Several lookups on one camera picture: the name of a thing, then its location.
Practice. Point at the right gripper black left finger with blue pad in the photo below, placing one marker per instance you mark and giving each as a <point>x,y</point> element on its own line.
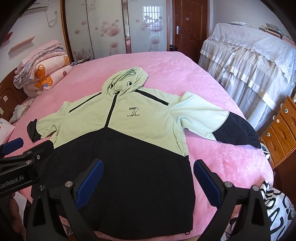
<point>44,222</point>

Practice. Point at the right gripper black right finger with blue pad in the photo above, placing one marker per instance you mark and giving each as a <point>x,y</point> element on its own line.
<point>221,195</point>

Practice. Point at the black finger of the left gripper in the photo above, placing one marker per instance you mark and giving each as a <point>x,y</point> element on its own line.
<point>38,153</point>

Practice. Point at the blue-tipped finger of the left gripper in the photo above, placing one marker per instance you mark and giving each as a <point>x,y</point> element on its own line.
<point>9,147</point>

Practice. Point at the green and black hooded jacket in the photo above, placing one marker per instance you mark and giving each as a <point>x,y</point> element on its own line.
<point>147,188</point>

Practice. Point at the white embroidered pillow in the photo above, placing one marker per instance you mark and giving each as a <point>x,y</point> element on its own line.
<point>6,129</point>

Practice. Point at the black and white patterned cloth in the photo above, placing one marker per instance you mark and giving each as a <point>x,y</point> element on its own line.
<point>277,208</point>

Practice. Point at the wooden headboard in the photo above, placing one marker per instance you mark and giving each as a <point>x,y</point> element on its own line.
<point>10,96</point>

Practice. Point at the folded striped purple quilt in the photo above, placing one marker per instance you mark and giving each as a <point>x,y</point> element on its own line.
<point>25,72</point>

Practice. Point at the folded pink bear quilt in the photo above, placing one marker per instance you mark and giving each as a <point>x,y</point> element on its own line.
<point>47,74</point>

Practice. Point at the wooden drawer cabinet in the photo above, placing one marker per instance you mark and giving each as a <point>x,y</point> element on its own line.
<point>280,141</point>

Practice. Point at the floral sliding wardrobe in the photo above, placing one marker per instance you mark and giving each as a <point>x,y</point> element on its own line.
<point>95,29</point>

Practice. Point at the white air conditioner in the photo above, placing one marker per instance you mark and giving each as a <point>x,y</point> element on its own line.
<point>39,4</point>

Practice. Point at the lace-covered furniture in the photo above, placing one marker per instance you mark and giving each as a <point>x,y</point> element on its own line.
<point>255,68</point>

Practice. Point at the pink bed blanket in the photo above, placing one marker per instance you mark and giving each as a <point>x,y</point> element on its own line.
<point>172,73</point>

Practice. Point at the brown wooden door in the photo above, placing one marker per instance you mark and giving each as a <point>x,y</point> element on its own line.
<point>190,22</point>

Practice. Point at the pink wall shelf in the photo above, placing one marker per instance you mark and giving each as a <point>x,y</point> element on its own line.
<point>20,44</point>

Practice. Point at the red wall shelf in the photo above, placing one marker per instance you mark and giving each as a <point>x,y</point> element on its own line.
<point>7,37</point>

